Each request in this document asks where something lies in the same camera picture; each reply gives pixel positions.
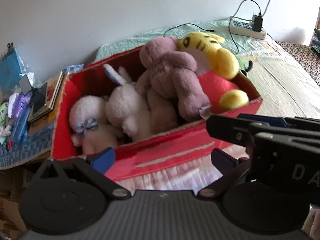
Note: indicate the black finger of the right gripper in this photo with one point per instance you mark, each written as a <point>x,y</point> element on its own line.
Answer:
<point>282,121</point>
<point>232,130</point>

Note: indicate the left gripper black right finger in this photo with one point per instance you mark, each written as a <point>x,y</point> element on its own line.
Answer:
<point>232,170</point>

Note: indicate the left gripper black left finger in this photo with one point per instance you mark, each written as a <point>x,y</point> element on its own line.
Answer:
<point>94,168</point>

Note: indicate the white plush rabbit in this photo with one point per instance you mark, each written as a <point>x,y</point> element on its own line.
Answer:
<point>125,107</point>

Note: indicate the yellow tiger plush toy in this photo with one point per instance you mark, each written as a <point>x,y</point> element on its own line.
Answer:
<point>216,68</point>

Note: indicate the red cardboard storage box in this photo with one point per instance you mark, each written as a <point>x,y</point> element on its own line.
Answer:
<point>162,151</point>

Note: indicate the pink plush bear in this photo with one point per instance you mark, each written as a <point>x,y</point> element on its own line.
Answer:
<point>170,84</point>

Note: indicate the white plush lamb toy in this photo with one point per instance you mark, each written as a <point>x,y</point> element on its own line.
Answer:
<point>92,131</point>

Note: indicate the pastel patterned bed sheet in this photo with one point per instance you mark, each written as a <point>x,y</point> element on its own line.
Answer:
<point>286,89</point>

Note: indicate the stack of books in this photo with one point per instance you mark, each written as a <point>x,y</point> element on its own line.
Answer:
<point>46,102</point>

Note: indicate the black charger plug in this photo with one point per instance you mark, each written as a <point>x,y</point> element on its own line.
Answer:
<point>257,22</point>

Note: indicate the white power strip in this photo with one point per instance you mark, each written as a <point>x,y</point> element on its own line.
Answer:
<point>242,28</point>

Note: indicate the small black mirror stand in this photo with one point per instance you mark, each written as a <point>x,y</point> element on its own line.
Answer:
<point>26,88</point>

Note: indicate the green frog plush toy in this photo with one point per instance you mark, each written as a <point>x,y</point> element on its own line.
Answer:
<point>3,111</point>

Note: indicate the blue notebook in plastic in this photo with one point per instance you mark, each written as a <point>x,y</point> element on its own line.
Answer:
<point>11,69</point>

